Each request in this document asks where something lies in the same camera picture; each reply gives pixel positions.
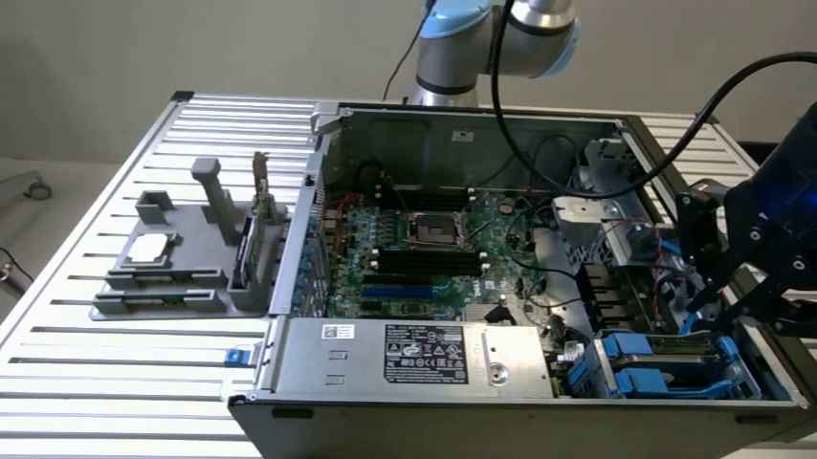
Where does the thin black cable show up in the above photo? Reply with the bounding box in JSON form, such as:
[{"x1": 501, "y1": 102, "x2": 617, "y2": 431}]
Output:
[{"x1": 380, "y1": 0, "x2": 439, "y2": 100}]

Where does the blue data wire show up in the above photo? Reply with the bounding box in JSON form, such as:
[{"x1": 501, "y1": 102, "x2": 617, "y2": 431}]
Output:
[{"x1": 655, "y1": 237, "x2": 726, "y2": 339}]

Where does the blue disk bay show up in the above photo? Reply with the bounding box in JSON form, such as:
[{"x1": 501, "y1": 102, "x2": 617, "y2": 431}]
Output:
[{"x1": 593, "y1": 329, "x2": 745, "y2": 400}]

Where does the black expansion slot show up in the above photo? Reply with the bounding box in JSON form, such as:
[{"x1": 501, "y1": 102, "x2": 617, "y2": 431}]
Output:
[{"x1": 362, "y1": 273, "x2": 436, "y2": 287}]

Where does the green motherboard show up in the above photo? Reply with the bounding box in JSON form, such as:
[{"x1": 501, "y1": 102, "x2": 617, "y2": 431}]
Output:
[{"x1": 316, "y1": 186, "x2": 579, "y2": 332}]

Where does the black internal cable loop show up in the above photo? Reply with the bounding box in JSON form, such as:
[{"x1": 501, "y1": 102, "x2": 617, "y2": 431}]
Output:
[{"x1": 531, "y1": 134, "x2": 581, "y2": 193}]

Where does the silver chipset heatsink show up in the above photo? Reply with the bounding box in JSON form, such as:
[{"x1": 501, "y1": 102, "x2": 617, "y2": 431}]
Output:
[{"x1": 459, "y1": 304, "x2": 507, "y2": 327}]

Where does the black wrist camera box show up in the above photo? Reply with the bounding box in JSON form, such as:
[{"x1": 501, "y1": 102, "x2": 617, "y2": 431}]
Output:
[{"x1": 674, "y1": 179, "x2": 730, "y2": 269}]

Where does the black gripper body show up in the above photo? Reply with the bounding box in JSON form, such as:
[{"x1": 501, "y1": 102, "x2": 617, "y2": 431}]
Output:
[{"x1": 721, "y1": 180, "x2": 817, "y2": 294}]

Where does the silver power supply unit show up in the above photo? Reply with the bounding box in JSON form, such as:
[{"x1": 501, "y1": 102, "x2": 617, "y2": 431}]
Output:
[{"x1": 256, "y1": 317, "x2": 558, "y2": 402}]

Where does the grey plastic case bracket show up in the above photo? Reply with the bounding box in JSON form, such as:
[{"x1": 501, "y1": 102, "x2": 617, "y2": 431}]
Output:
[{"x1": 577, "y1": 137, "x2": 642, "y2": 193}]

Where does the grey parts rack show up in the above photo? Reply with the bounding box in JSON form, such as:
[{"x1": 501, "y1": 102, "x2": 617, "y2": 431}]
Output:
[{"x1": 87, "y1": 156, "x2": 296, "y2": 321}]

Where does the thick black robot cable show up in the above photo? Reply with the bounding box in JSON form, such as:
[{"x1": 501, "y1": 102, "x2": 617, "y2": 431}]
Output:
[{"x1": 489, "y1": 0, "x2": 817, "y2": 200}]

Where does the black plastic fan shroud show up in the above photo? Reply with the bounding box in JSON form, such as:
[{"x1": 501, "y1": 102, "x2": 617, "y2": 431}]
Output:
[{"x1": 575, "y1": 261, "x2": 642, "y2": 332}]

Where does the CPU socket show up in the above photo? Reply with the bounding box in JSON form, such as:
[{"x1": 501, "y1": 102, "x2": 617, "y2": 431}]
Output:
[{"x1": 403, "y1": 209, "x2": 475, "y2": 253}]

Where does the open black PC case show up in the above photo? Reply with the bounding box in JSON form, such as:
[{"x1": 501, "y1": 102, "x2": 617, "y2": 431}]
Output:
[{"x1": 227, "y1": 101, "x2": 817, "y2": 447}]

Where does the green RAM stick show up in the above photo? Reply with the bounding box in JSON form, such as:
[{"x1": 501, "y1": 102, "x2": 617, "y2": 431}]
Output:
[{"x1": 93, "y1": 292, "x2": 218, "y2": 308}]

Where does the black RAM slot bank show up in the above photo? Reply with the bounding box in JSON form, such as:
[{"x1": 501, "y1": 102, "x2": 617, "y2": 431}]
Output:
[
  {"x1": 379, "y1": 185, "x2": 478, "y2": 212},
  {"x1": 371, "y1": 247, "x2": 491, "y2": 274}
]

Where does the silver metal drive cage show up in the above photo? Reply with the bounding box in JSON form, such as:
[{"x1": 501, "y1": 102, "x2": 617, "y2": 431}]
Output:
[{"x1": 550, "y1": 193, "x2": 663, "y2": 270}]

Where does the blue expansion slot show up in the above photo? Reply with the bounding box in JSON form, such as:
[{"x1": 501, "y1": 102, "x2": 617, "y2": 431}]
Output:
[{"x1": 362, "y1": 285, "x2": 434, "y2": 298}]

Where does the silver CPU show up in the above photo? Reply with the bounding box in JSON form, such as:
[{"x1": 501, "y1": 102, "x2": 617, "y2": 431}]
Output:
[{"x1": 125, "y1": 234, "x2": 186, "y2": 265}]

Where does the green graphics card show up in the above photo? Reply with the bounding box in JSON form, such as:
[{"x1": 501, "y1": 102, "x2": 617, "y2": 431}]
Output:
[{"x1": 230, "y1": 151, "x2": 278, "y2": 292}]

